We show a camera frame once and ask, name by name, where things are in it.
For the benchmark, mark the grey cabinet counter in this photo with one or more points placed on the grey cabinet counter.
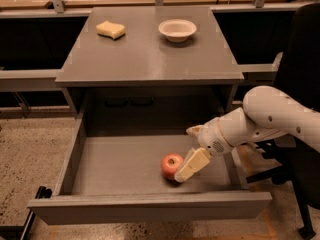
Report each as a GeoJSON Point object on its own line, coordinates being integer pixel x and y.
{"type": "Point", "coordinates": [143, 57]}

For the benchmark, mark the black cart base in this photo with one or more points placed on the black cart base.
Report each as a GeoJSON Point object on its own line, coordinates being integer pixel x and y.
{"type": "Point", "coordinates": [22, 232]}

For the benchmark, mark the white bowl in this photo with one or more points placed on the white bowl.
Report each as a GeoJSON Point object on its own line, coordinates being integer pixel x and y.
{"type": "Point", "coordinates": [177, 30]}

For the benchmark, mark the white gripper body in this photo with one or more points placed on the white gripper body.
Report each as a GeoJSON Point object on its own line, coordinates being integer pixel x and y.
{"type": "Point", "coordinates": [212, 137]}

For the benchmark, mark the black office chair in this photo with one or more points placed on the black office chair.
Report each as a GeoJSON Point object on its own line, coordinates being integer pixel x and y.
{"type": "Point", "coordinates": [298, 76]}

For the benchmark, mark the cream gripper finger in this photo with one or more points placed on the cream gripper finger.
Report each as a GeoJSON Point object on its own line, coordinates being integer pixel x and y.
{"type": "Point", "coordinates": [195, 160]}
{"type": "Point", "coordinates": [194, 131]}

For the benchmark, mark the yellow sponge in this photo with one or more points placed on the yellow sponge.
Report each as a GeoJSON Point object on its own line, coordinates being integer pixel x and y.
{"type": "Point", "coordinates": [111, 30]}

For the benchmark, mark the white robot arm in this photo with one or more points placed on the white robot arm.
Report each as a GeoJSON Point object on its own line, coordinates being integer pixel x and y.
{"type": "Point", "coordinates": [266, 113]}

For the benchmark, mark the grey open drawer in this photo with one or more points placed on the grey open drawer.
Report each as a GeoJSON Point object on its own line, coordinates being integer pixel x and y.
{"type": "Point", "coordinates": [111, 173]}

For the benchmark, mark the red apple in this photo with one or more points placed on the red apple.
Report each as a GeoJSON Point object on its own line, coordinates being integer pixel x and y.
{"type": "Point", "coordinates": [170, 164]}

